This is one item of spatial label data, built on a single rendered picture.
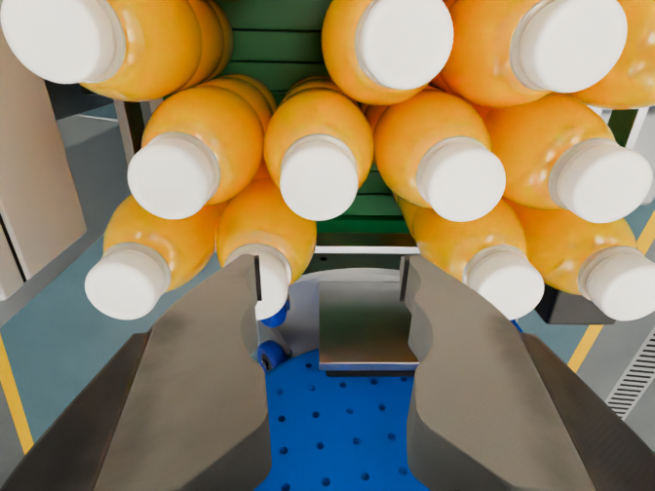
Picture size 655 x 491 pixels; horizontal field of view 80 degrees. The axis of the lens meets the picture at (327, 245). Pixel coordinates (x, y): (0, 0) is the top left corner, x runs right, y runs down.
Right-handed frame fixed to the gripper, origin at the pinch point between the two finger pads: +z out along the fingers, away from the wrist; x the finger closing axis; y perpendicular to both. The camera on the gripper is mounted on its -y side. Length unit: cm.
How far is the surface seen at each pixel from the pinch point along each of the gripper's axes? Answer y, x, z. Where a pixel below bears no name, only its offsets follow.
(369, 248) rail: 10.3, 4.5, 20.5
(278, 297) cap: 6.5, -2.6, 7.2
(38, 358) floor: 117, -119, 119
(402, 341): 17.3, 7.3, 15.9
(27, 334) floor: 103, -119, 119
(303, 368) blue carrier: 23.7, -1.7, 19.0
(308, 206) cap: 0.9, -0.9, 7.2
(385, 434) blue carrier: 23.7, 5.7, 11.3
